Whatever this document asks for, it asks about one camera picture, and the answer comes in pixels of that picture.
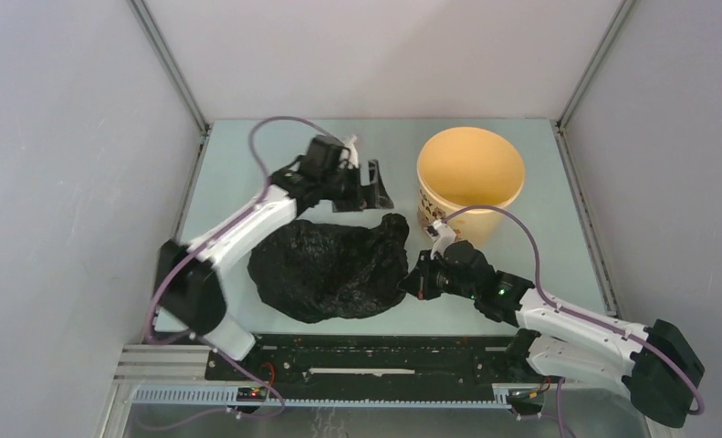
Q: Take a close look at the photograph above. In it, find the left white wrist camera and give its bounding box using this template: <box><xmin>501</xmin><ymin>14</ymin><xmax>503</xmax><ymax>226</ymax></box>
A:
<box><xmin>340</xmin><ymin>134</ymin><xmax>359</xmax><ymax>169</ymax></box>

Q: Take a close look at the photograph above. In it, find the white slotted cable duct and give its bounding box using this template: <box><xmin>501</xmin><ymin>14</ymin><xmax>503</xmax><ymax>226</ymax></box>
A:
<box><xmin>131</xmin><ymin>385</ymin><xmax>510</xmax><ymax>409</ymax></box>

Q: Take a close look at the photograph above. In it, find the left aluminium corner post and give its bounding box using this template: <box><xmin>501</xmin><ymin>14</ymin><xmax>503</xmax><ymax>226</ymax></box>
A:
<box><xmin>127</xmin><ymin>0</ymin><xmax>210</xmax><ymax>136</ymax></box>

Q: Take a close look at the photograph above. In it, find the right small circuit board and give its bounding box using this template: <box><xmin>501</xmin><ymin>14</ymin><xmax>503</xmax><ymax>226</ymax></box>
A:
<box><xmin>507</xmin><ymin>388</ymin><xmax>547</xmax><ymax>401</ymax></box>

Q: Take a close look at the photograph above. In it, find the right aluminium corner post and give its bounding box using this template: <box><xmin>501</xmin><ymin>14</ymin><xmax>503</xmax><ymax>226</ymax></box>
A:
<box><xmin>557</xmin><ymin>0</ymin><xmax>640</xmax><ymax>130</ymax></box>

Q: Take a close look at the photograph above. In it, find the black plastic trash bag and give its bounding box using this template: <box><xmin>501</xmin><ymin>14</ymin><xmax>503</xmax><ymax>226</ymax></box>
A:
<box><xmin>247</xmin><ymin>214</ymin><xmax>410</xmax><ymax>324</ymax></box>

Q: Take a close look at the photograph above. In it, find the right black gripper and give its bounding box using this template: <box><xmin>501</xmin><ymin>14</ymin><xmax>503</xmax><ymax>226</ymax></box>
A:
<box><xmin>399</xmin><ymin>249</ymin><xmax>478</xmax><ymax>300</ymax></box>

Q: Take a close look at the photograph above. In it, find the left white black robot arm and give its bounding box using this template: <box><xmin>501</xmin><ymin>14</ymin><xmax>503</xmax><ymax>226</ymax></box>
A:
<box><xmin>152</xmin><ymin>134</ymin><xmax>393</xmax><ymax>381</ymax></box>

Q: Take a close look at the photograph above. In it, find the yellow capybara trash bin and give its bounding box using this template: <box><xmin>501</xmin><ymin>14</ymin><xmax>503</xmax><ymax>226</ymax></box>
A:
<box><xmin>416</xmin><ymin>127</ymin><xmax>525</xmax><ymax>229</ymax></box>

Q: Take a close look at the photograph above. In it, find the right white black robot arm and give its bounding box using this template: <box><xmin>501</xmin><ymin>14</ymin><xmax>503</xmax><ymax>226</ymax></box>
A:
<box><xmin>399</xmin><ymin>241</ymin><xmax>705</xmax><ymax>428</ymax></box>

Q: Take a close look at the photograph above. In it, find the aluminium corner post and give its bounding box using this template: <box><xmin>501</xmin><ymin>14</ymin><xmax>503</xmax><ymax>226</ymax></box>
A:
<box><xmin>557</xmin><ymin>0</ymin><xmax>640</xmax><ymax>130</ymax></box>
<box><xmin>127</xmin><ymin>0</ymin><xmax>210</xmax><ymax>136</ymax></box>

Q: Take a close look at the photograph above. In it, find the purple cable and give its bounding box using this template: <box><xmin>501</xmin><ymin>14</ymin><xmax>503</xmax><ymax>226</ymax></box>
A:
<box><xmin>444</xmin><ymin>205</ymin><xmax>706</xmax><ymax>418</ymax></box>
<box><xmin>142</xmin><ymin>116</ymin><xmax>338</xmax><ymax>346</ymax></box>

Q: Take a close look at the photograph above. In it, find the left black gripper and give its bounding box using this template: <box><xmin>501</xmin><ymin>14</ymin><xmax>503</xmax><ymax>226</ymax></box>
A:
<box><xmin>320</xmin><ymin>161</ymin><xmax>392</xmax><ymax>214</ymax></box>

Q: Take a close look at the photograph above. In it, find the left small circuit board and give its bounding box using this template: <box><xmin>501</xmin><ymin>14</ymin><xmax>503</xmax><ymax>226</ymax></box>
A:
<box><xmin>235</xmin><ymin>387</ymin><xmax>268</xmax><ymax>402</ymax></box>

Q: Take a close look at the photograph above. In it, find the small circuit board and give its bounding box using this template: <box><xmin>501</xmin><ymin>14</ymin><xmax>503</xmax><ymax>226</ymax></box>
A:
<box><xmin>235</xmin><ymin>387</ymin><xmax>268</xmax><ymax>402</ymax></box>
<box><xmin>507</xmin><ymin>388</ymin><xmax>547</xmax><ymax>401</ymax></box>

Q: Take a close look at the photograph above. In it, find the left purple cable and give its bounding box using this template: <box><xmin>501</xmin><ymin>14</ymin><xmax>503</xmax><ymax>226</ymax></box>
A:
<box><xmin>142</xmin><ymin>116</ymin><xmax>338</xmax><ymax>346</ymax></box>

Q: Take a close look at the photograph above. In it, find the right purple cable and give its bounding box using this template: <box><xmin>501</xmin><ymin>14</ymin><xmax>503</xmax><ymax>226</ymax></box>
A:
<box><xmin>444</xmin><ymin>205</ymin><xmax>706</xmax><ymax>418</ymax></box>

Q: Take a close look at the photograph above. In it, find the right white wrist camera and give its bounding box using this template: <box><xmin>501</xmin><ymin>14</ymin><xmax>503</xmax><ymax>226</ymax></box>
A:
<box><xmin>425</xmin><ymin>219</ymin><xmax>456</xmax><ymax>259</ymax></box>

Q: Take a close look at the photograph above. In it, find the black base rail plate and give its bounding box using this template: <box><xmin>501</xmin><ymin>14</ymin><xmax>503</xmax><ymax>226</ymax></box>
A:
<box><xmin>204</xmin><ymin>334</ymin><xmax>554</xmax><ymax>402</ymax></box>

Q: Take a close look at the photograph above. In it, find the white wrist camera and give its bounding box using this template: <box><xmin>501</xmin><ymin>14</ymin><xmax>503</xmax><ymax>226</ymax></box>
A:
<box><xmin>340</xmin><ymin>134</ymin><xmax>359</xmax><ymax>169</ymax></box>
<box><xmin>425</xmin><ymin>219</ymin><xmax>456</xmax><ymax>259</ymax></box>

